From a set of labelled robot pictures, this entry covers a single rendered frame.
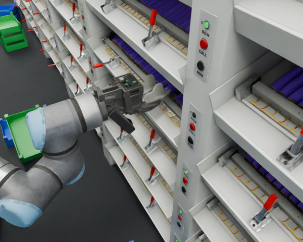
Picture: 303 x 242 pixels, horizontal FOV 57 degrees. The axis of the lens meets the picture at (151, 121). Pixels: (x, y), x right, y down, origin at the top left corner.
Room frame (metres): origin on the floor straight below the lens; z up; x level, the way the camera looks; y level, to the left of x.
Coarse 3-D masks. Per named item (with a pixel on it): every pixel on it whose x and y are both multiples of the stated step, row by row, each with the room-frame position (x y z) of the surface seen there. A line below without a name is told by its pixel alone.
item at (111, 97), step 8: (120, 80) 0.59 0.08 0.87; (128, 80) 0.59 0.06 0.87; (136, 80) 0.59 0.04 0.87; (96, 88) 0.56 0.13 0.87; (112, 88) 0.56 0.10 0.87; (120, 88) 0.56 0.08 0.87; (128, 88) 0.56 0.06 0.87; (136, 88) 0.56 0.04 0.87; (96, 96) 0.55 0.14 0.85; (104, 96) 0.53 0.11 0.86; (112, 96) 0.54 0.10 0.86; (120, 96) 0.55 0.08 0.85; (128, 96) 0.55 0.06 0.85; (136, 96) 0.57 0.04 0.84; (104, 104) 0.53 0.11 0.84; (112, 104) 0.55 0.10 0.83; (120, 104) 0.56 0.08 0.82; (128, 104) 0.55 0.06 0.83; (136, 104) 0.57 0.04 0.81; (104, 112) 0.52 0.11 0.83; (128, 112) 0.55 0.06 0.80; (136, 112) 0.56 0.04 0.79; (104, 120) 0.52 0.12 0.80
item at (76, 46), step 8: (56, 24) 1.63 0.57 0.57; (64, 24) 1.49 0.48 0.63; (56, 32) 1.60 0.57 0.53; (64, 32) 1.49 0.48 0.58; (72, 32) 1.51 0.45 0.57; (64, 40) 1.48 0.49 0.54; (72, 40) 1.46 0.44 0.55; (80, 40) 1.39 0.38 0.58; (72, 48) 1.39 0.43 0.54; (80, 48) 1.26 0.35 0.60; (80, 56) 1.25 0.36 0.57; (80, 64) 1.23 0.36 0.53; (88, 72) 1.09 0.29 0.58
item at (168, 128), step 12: (96, 36) 1.02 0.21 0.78; (108, 36) 1.03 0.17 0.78; (96, 48) 1.02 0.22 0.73; (108, 60) 0.92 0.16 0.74; (120, 72) 0.84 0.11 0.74; (168, 96) 0.67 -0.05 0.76; (156, 108) 0.64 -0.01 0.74; (180, 108) 0.62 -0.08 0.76; (156, 120) 0.60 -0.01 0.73; (168, 120) 0.58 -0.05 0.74; (168, 132) 0.54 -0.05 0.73
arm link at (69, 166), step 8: (64, 152) 0.45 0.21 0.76; (72, 152) 0.46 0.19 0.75; (80, 152) 0.48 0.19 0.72; (40, 160) 0.44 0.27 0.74; (48, 160) 0.44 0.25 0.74; (56, 160) 0.44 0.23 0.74; (64, 160) 0.44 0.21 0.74; (72, 160) 0.45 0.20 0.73; (80, 160) 0.47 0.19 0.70; (56, 168) 0.42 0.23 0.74; (64, 168) 0.43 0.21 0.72; (72, 168) 0.44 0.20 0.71; (80, 168) 0.46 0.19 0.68; (64, 176) 0.41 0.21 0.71; (72, 176) 0.44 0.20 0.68; (80, 176) 0.45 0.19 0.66; (64, 184) 0.40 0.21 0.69
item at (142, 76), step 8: (104, 40) 1.01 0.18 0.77; (104, 48) 0.99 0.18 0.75; (112, 48) 0.95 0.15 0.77; (112, 56) 0.92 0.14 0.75; (120, 56) 0.89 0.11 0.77; (128, 64) 0.83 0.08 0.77; (128, 72) 0.81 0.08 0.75; (136, 72) 0.78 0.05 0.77; (144, 80) 0.74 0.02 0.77; (168, 104) 0.62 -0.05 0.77; (168, 112) 0.60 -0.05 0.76; (176, 112) 0.58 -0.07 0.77
